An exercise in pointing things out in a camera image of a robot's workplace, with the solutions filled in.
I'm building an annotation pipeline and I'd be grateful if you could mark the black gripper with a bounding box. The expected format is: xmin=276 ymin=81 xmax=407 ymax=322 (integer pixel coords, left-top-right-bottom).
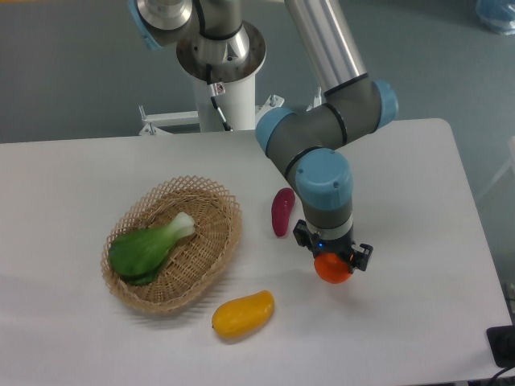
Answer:
xmin=293 ymin=220 xmax=373 ymax=274

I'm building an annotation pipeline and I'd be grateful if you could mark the orange fruit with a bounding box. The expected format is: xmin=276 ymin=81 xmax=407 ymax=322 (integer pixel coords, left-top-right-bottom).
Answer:
xmin=314 ymin=253 xmax=352 ymax=284

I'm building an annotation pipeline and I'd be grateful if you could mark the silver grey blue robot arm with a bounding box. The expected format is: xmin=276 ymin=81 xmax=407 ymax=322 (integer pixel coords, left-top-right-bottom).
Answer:
xmin=128 ymin=1 xmax=398 ymax=272

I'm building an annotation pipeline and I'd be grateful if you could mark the purple sweet potato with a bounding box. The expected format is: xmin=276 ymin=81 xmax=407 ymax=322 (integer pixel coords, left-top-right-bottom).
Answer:
xmin=271 ymin=187 xmax=295 ymax=237

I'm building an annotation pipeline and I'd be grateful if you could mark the yellow mango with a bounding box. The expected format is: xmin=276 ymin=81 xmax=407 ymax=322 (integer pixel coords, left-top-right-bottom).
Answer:
xmin=212 ymin=290 xmax=275 ymax=339

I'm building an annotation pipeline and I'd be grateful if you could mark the woven wicker basket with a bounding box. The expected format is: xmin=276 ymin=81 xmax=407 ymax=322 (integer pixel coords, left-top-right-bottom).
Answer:
xmin=100 ymin=175 xmax=244 ymax=315

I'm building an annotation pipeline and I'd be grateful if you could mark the black device at table edge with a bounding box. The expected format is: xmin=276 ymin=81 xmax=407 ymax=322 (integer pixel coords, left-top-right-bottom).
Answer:
xmin=486 ymin=325 xmax=514 ymax=368

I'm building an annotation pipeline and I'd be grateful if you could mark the green bok choy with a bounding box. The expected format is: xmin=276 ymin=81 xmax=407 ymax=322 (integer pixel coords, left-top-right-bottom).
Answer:
xmin=108 ymin=212 xmax=196 ymax=286

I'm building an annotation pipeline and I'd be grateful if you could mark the blue plastic bag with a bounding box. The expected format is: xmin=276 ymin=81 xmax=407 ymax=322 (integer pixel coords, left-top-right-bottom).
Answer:
xmin=476 ymin=0 xmax=514 ymax=35

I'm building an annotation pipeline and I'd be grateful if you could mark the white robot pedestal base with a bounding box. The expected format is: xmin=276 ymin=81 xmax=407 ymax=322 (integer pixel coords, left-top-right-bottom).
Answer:
xmin=138 ymin=19 xmax=323 ymax=137

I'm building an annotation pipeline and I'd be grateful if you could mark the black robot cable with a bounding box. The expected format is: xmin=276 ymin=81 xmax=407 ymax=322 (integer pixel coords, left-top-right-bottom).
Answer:
xmin=205 ymin=63 xmax=234 ymax=132

